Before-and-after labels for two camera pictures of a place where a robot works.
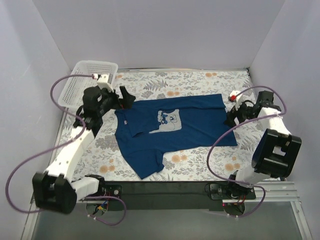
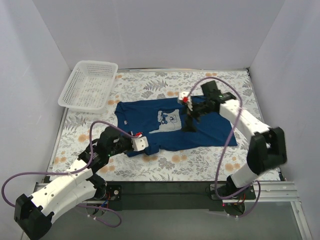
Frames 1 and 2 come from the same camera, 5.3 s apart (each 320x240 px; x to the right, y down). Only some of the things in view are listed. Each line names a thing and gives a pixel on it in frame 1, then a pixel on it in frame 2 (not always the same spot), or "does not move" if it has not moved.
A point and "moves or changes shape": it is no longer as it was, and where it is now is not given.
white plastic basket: (72, 96) does not move
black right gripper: (236, 114) → (194, 113)
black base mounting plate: (183, 195) does not move
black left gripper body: (117, 97) → (130, 149)
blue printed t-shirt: (143, 129) moves or changes shape
